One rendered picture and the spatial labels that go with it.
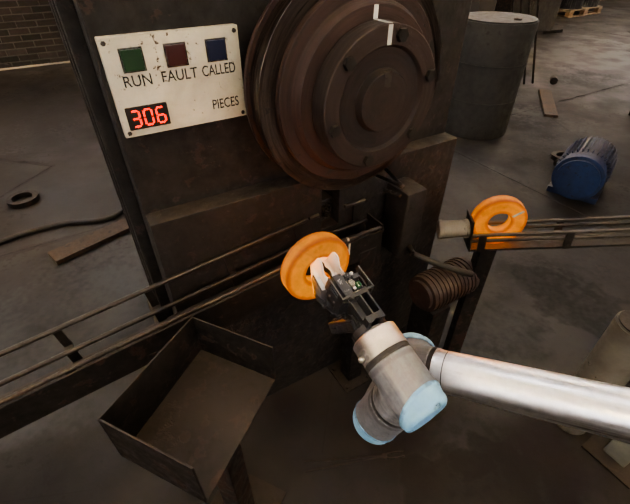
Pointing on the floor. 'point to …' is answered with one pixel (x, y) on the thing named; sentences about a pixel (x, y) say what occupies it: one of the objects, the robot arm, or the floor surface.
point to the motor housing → (437, 297)
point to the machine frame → (247, 182)
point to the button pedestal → (620, 458)
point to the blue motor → (584, 169)
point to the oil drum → (490, 73)
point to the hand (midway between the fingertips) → (316, 259)
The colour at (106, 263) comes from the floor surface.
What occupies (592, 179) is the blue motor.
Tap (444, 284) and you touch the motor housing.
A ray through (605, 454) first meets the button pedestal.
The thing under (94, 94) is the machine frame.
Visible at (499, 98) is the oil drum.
